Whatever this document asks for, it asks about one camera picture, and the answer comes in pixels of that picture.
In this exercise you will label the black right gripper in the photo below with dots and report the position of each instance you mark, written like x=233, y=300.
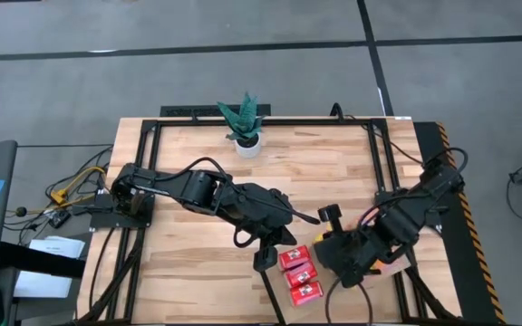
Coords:
x=347, y=251

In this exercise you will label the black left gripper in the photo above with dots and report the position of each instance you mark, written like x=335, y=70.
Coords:
x=263, y=208

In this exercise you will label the red Froot Loops cereal box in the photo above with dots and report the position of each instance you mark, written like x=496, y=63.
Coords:
x=306, y=294
x=302, y=274
x=295, y=258

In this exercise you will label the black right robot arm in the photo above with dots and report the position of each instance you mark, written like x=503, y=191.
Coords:
x=401, y=217

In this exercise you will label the green plant white pot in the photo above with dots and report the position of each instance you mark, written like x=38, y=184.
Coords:
x=247, y=147

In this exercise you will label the black mat yellow-striped edge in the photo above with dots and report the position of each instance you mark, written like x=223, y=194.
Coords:
x=465, y=271

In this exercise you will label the white label sticker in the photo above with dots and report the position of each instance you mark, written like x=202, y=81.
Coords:
x=403, y=118

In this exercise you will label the black power brick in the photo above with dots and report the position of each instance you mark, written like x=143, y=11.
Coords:
x=59, y=219

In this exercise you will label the white paper sheet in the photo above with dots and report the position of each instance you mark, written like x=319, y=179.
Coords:
x=43, y=286

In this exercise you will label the black ball knob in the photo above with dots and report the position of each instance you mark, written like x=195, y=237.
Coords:
x=21, y=211

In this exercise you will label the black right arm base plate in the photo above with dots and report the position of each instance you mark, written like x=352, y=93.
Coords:
x=433, y=219

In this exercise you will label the black metal table frame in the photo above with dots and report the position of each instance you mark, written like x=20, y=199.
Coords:
x=175, y=122

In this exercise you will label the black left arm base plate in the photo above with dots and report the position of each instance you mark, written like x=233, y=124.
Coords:
x=100, y=221

